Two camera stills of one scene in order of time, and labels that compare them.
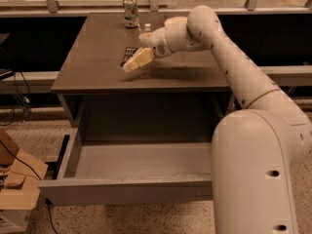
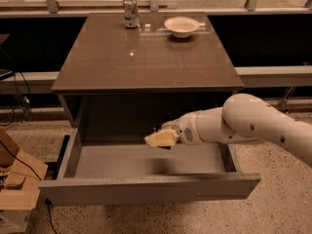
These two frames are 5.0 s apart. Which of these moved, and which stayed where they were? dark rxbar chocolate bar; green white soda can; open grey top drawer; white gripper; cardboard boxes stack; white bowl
Moved: dark rxbar chocolate bar; white gripper
Stayed: green white soda can; open grey top drawer; cardboard boxes stack; white bowl
